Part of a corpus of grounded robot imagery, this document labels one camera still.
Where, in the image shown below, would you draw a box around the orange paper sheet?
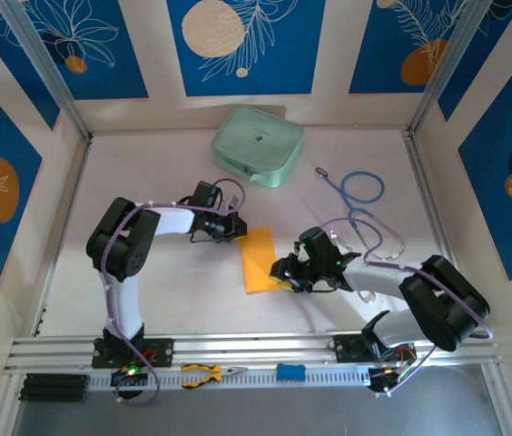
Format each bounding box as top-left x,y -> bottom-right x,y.
239,225 -> 285,295

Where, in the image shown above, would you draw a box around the mint green zip case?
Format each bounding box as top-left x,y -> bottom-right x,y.
211,105 -> 305,190

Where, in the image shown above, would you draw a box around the blue sponge block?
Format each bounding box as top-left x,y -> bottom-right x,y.
276,362 -> 307,382

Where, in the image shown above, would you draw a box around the blue stethoscope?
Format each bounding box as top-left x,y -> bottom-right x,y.
314,166 -> 407,262

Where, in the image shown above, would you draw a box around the black bar stack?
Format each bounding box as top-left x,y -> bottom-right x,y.
18,372 -> 92,403

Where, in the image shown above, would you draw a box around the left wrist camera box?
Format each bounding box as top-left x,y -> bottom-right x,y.
190,181 -> 222,213

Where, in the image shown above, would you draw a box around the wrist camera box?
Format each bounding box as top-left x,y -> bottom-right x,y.
298,226 -> 346,274
190,181 -> 222,213

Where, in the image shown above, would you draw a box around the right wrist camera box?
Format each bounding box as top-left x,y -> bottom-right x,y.
298,226 -> 346,274

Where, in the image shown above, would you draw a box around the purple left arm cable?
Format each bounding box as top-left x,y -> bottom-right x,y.
101,177 -> 246,406

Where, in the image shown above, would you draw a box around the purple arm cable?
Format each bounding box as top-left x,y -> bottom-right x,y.
101,177 -> 246,406
319,216 -> 496,397

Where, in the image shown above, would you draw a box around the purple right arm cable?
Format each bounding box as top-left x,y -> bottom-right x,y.
319,216 -> 496,397

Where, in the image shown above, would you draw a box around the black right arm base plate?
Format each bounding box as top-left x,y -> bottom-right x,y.
331,333 -> 417,364

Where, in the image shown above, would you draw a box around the aluminium frame rail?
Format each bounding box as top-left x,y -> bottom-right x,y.
4,332 -> 503,372

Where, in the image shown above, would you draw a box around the slotted grey cable duct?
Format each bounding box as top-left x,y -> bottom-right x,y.
88,364 -> 371,392

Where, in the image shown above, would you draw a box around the yellow handled pliers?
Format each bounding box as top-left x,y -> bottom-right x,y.
180,362 -> 249,390

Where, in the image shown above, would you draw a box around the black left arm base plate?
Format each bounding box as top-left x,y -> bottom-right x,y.
91,336 -> 175,370

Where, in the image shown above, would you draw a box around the aluminium frame post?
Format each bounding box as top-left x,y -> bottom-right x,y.
0,0 -> 93,141
406,0 -> 497,136

